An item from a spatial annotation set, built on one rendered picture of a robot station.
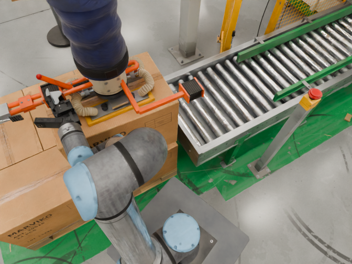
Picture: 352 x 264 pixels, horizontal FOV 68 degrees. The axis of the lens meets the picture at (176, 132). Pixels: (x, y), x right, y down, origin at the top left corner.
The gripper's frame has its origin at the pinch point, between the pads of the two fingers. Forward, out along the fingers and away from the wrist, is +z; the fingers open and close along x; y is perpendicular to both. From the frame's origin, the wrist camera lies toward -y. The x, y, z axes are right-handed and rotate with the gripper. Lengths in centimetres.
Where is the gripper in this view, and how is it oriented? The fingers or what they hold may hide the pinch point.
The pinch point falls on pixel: (49, 96)
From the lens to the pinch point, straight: 126.8
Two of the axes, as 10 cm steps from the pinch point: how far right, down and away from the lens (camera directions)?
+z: -5.0, -7.5, 4.3
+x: 0.2, -5.1, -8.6
